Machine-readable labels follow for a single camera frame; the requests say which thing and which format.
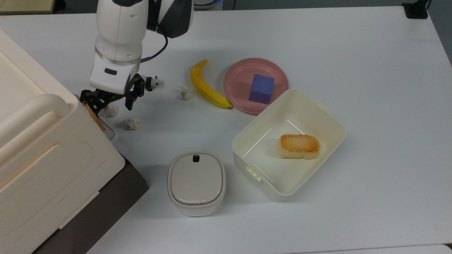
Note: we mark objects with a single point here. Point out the yellow banana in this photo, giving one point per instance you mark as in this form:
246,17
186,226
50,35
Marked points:
204,90

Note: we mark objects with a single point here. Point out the panda toy figure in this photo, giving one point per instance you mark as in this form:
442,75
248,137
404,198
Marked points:
154,83

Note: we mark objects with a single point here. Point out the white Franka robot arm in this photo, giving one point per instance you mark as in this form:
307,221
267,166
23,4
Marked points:
120,31

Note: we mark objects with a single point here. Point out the small cream lidded bin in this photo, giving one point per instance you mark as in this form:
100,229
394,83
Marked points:
196,181

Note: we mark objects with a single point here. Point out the cream plastic storage box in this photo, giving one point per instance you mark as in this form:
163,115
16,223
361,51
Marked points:
46,151

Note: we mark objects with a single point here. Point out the purple cube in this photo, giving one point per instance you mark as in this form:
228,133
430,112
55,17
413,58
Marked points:
261,90

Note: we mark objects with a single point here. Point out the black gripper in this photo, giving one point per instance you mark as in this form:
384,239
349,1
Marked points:
110,95

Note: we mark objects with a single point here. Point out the toasted bread piece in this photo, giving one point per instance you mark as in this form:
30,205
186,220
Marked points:
299,146

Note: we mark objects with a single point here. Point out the pink plate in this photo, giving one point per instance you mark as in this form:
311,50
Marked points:
240,84

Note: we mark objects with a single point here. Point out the wooden board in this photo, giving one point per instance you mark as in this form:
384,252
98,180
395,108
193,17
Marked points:
24,5

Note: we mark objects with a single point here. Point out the cream open plastic container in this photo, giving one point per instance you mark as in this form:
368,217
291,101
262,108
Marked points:
282,176

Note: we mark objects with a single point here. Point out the crumpled paper ball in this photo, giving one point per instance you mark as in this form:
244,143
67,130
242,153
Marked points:
112,111
185,93
133,124

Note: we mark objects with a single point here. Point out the black table clamp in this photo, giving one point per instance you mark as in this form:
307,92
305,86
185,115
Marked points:
416,10

